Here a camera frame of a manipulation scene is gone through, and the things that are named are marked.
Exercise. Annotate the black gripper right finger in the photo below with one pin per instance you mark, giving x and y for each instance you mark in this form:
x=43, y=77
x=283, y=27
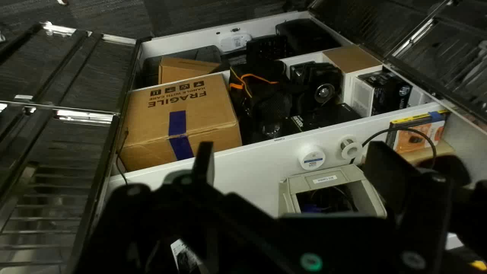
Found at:
x=390, y=175

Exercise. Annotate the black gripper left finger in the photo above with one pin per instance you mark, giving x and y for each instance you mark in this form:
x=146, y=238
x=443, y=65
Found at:
x=203, y=170

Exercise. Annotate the large fragile cardboard box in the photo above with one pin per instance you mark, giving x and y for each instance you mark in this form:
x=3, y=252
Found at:
x=169, y=121

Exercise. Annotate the white brown box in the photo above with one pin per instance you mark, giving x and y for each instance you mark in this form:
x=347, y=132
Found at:
x=353, y=62

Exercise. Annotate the small white tape roll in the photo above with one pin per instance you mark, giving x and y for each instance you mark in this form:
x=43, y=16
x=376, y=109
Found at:
x=349, y=149

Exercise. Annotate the orange yellow book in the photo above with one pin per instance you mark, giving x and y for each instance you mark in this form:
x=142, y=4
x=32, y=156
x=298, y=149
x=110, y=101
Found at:
x=414, y=133

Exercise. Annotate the black fan unit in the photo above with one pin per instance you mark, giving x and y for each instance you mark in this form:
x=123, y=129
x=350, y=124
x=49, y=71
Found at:
x=390, y=92

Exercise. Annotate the black electronics pile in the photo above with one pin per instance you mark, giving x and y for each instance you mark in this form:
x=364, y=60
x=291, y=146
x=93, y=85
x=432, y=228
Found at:
x=273, y=100

